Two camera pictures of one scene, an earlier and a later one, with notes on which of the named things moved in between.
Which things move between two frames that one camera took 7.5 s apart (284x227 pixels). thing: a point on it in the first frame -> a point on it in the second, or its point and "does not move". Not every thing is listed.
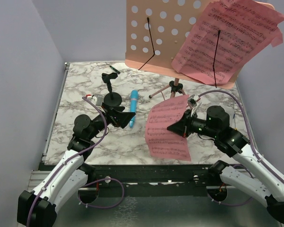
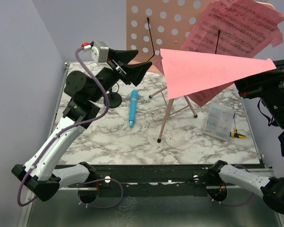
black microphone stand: [112, 99] does not move
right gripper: [180, 127] -> [266, 81]
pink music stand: [156, 32] does not move
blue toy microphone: [134, 99] does not move
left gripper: [116, 115] -> [133, 72]
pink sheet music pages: [162, 142] -> [189, 72]
